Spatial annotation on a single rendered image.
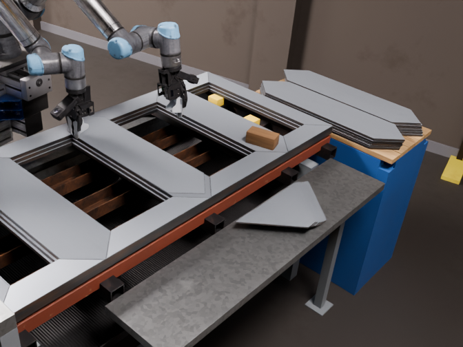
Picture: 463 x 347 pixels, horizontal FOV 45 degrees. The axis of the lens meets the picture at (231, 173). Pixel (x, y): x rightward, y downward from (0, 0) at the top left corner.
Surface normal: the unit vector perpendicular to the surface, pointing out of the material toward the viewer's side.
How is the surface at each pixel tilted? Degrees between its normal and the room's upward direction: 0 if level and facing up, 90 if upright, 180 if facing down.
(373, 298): 0
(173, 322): 0
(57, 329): 0
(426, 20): 90
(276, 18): 90
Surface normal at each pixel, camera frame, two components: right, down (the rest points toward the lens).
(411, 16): -0.49, 0.44
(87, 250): 0.08, -0.83
